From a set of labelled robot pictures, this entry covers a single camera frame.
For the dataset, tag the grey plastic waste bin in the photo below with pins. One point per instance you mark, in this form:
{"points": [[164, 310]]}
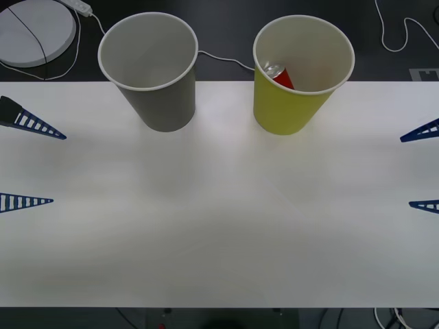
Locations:
{"points": [[164, 106]]}

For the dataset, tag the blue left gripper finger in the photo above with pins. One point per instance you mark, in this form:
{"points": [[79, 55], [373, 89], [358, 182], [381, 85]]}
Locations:
{"points": [[10, 111], [20, 202]]}

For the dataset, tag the yellow and red drink can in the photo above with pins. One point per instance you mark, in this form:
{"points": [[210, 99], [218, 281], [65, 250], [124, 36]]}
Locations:
{"points": [[284, 79]]}

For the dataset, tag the white power strip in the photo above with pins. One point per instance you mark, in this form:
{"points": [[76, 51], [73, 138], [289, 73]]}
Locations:
{"points": [[80, 6]]}

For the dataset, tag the grey flat floor plate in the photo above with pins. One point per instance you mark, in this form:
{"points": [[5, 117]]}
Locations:
{"points": [[416, 74]]}

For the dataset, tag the yellow-green plastic waste bin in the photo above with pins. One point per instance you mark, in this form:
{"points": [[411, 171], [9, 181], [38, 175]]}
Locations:
{"points": [[281, 109]]}

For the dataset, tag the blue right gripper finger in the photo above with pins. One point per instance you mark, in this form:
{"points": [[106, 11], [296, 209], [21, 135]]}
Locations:
{"points": [[430, 206], [428, 132]]}

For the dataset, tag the white round disc base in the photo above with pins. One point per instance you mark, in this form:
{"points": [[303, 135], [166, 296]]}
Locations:
{"points": [[20, 41]]}

